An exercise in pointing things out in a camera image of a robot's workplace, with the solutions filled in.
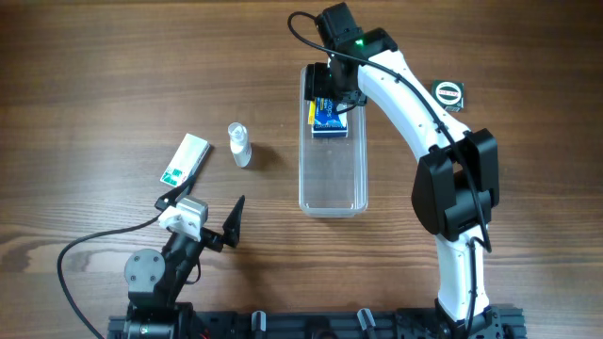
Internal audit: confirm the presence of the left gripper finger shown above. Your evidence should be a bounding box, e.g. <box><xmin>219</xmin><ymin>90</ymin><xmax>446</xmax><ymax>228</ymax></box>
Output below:
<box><xmin>222</xmin><ymin>195</ymin><xmax>245</xmax><ymax>249</ymax></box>
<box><xmin>155</xmin><ymin>176</ymin><xmax>196</xmax><ymax>210</ymax></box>

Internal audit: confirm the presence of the blue yellow VapoDrops box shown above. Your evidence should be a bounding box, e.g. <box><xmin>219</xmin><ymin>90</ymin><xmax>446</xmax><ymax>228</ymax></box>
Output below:
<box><xmin>308</xmin><ymin>98</ymin><xmax>348</xmax><ymax>127</ymax></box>

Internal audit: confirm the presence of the white green medicine box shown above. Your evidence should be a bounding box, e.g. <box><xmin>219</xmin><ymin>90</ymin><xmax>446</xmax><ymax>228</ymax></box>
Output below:
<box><xmin>159</xmin><ymin>134</ymin><xmax>211</xmax><ymax>187</ymax></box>

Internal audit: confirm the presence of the small dark green box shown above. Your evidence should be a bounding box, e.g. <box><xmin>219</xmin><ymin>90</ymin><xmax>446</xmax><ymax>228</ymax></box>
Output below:
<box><xmin>431</xmin><ymin>80</ymin><xmax>464</xmax><ymax>112</ymax></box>

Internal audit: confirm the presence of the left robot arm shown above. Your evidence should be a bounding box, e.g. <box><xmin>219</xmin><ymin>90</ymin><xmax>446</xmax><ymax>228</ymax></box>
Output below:
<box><xmin>108</xmin><ymin>177</ymin><xmax>245</xmax><ymax>339</ymax></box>

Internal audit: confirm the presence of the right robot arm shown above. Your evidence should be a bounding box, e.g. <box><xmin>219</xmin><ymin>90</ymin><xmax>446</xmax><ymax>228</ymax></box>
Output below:
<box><xmin>305</xmin><ymin>3</ymin><xmax>499</xmax><ymax>338</ymax></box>

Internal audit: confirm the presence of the clear plastic container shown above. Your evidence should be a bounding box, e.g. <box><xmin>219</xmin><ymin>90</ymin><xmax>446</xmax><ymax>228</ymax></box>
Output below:
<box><xmin>299</xmin><ymin>69</ymin><xmax>368</xmax><ymax>218</ymax></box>

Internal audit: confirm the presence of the white spray bottle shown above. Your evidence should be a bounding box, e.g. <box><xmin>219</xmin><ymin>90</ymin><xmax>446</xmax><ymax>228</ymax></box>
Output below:
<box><xmin>228</xmin><ymin>122</ymin><xmax>252</xmax><ymax>168</ymax></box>

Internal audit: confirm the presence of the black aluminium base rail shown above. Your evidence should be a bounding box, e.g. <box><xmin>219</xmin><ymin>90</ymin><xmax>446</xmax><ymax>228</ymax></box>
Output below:
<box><xmin>106</xmin><ymin>308</ymin><xmax>527</xmax><ymax>339</ymax></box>

